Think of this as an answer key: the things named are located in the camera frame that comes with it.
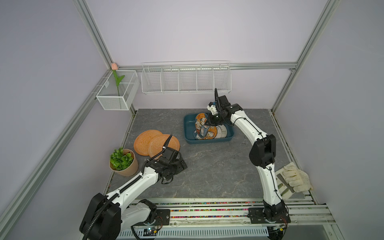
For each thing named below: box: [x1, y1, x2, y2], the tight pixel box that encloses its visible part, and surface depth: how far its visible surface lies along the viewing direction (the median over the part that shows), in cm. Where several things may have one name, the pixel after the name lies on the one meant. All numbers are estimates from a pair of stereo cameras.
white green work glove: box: [282, 165, 313, 193], surface depth 86 cm
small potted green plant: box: [109, 146, 139, 177], surface depth 80 cm
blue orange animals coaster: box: [193, 112, 210, 140], surface depth 100 cm
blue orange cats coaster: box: [205, 126, 218, 140], surface depth 107 cm
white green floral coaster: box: [214, 124, 228, 139], surface depth 107 cm
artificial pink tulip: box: [111, 62, 125, 97], surface depth 92 cm
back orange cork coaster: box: [133, 129, 163, 156], surface depth 106 cm
